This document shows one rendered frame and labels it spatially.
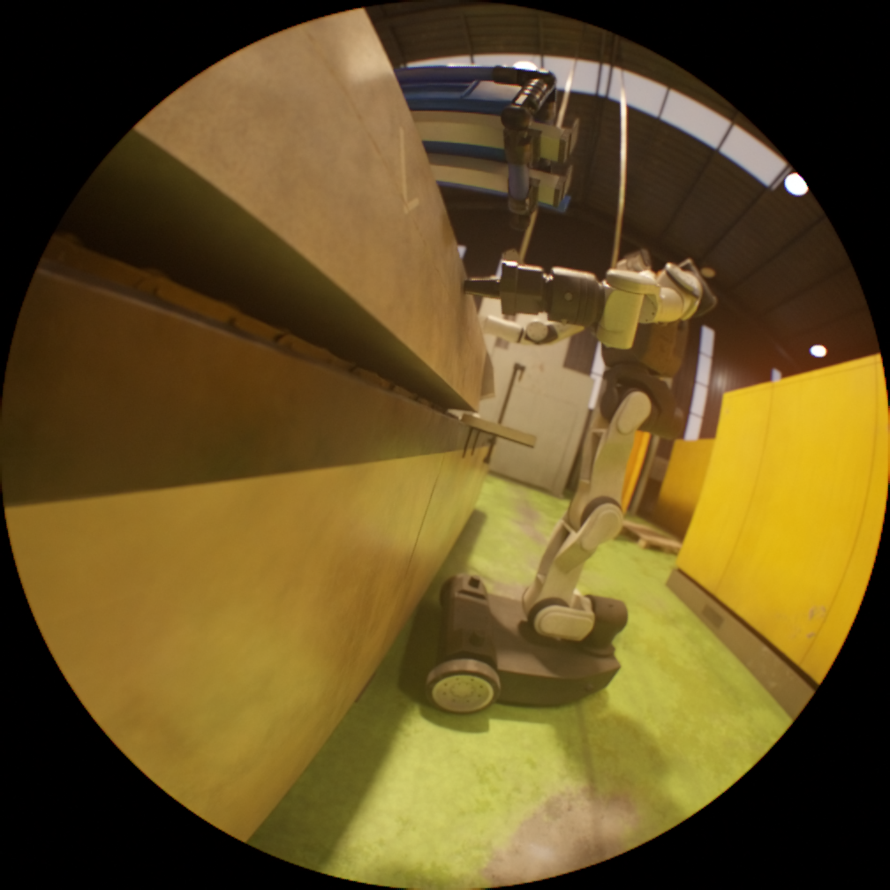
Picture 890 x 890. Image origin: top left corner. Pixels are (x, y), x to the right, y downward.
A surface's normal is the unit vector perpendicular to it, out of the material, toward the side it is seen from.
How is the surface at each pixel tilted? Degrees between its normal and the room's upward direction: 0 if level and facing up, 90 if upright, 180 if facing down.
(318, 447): 90
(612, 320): 129
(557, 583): 90
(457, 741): 0
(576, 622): 90
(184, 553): 90
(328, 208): 80
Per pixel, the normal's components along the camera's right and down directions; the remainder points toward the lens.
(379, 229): 0.97, 0.15
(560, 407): -0.20, 0.00
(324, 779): 0.30, -0.95
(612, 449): -0.06, 0.47
